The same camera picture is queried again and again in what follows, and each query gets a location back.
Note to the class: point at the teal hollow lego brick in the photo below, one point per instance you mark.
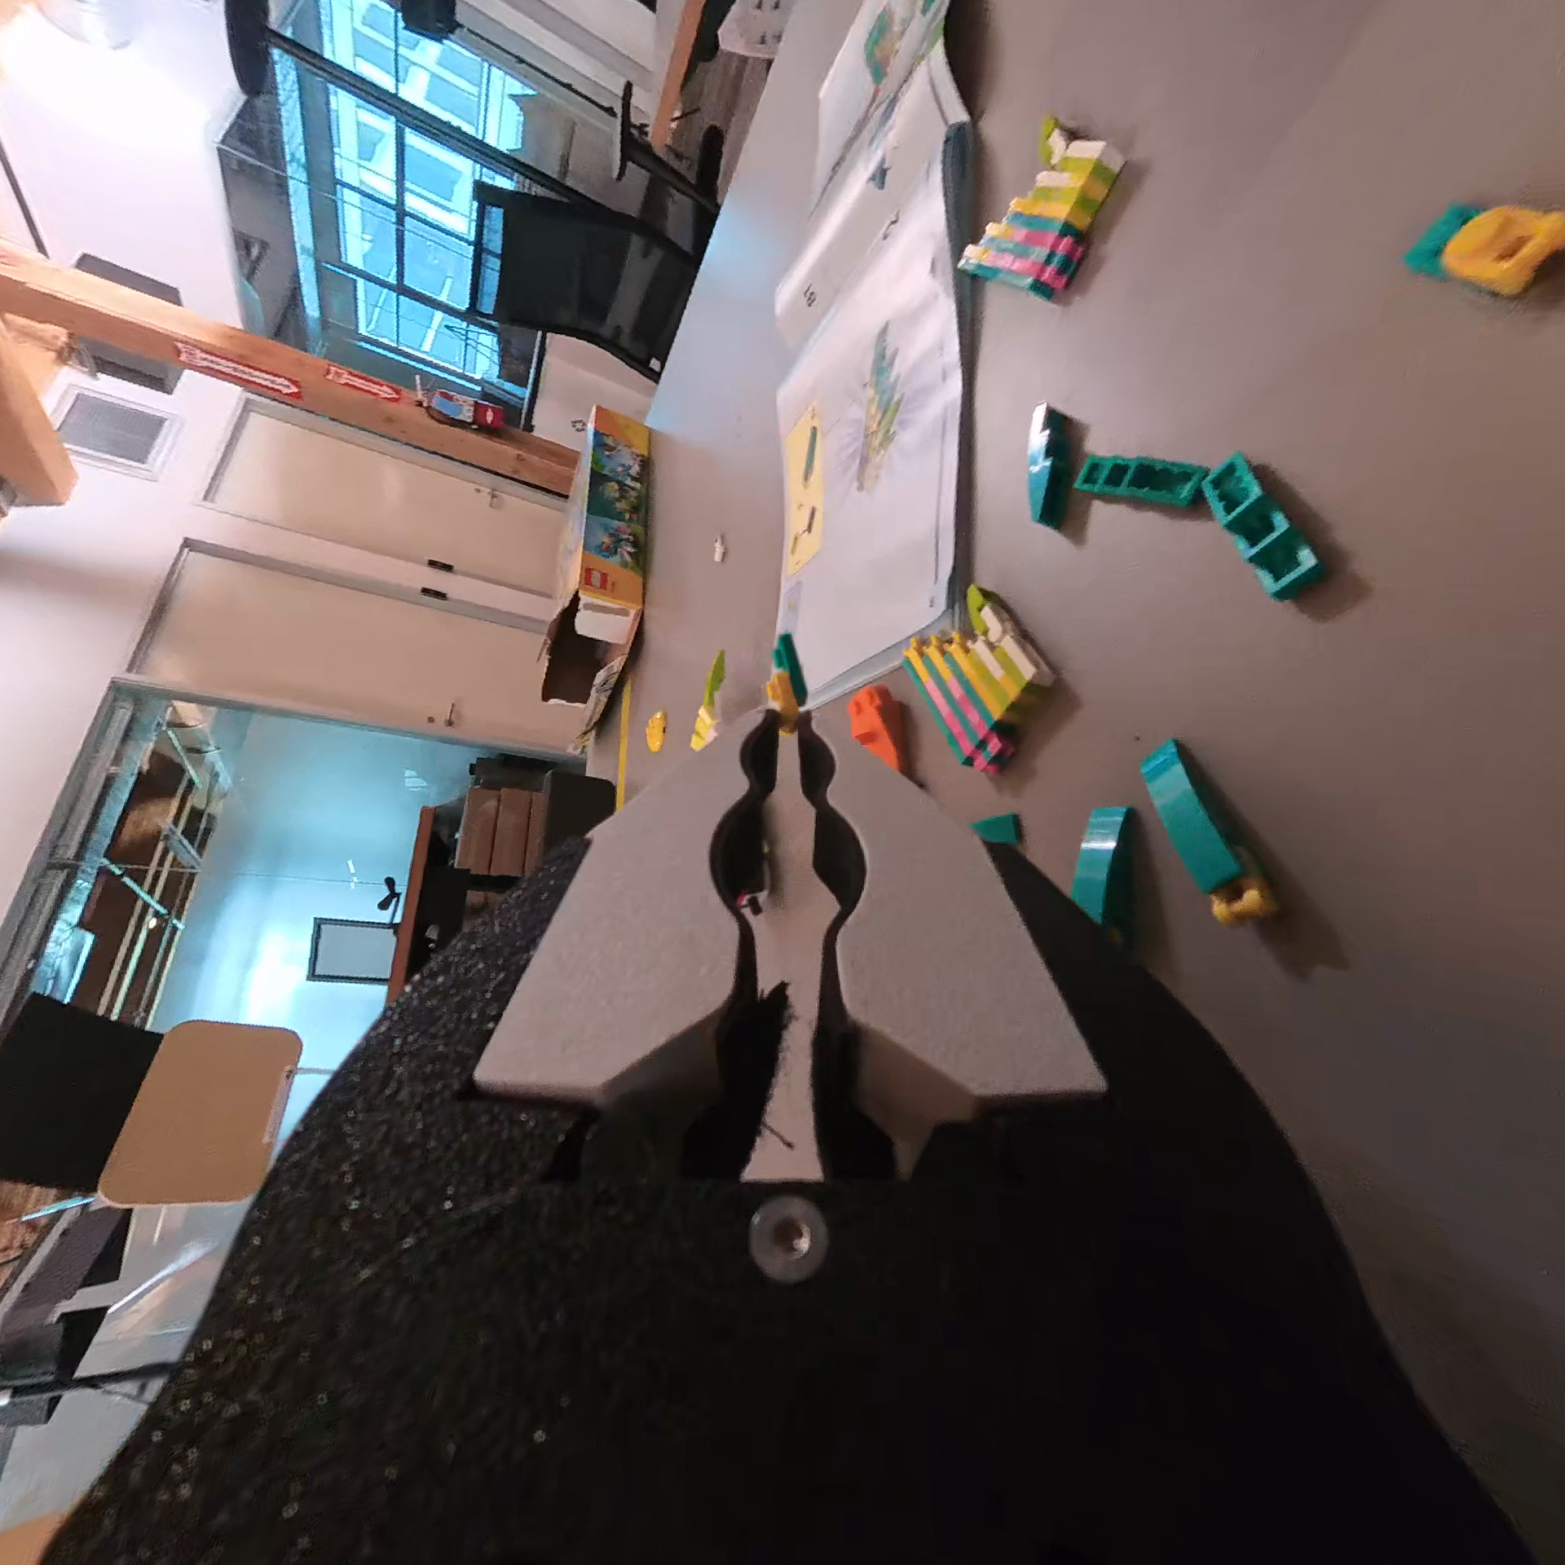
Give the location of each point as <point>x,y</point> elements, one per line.
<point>1142,479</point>
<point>1260,526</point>

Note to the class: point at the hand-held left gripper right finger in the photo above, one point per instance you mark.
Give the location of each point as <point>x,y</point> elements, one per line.
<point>965,979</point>

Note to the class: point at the brown cardboard boxes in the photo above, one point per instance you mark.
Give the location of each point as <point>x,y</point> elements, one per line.
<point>496,832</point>

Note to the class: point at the white wall vent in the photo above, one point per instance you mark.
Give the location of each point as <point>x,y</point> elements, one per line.
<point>116,427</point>

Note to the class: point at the teal curved lego piece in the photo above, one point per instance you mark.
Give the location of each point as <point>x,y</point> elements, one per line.
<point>999,830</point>
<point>1193,813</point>
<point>1103,874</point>
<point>1047,465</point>

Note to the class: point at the small yellow lego clip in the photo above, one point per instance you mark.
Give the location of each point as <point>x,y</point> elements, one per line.
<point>1245,902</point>

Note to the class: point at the white door panel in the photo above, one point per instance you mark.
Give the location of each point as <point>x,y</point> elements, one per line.
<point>391,478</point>
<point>367,636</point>

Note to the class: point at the beige chair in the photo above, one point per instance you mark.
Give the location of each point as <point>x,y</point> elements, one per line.
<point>201,1113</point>

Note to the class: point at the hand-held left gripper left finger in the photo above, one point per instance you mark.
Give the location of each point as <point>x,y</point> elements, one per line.
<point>635,955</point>

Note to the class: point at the striped lego wing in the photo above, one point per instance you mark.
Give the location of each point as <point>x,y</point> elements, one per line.
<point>1045,220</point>
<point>978,692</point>

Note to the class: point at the pink lego parrot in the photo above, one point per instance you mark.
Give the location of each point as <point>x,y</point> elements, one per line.
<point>708,703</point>

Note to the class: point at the wooden ceiling beam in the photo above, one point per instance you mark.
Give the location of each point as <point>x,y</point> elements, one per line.
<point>306,386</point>

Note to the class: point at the yellow lego flower piece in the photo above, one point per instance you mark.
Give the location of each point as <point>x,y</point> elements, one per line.
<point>658,729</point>

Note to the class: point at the black device with green light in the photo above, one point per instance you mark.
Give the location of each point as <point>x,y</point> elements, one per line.
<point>574,807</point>

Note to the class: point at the colourful lego set box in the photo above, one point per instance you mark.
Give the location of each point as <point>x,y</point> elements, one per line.
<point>611,513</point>

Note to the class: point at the black office chair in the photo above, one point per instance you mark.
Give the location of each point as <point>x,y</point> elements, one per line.
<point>587,276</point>

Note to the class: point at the orange brick separator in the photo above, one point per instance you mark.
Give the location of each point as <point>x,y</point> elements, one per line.
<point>874,724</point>

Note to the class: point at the lego instruction booklet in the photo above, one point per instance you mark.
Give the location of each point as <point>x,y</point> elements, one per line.
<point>880,489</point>

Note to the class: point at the yellow tape strip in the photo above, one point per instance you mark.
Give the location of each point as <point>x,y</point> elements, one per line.
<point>624,759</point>

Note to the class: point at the large glass window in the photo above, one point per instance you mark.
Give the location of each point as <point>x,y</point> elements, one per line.
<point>391,159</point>

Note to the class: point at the small red box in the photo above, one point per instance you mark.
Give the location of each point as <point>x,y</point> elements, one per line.
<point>464,411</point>

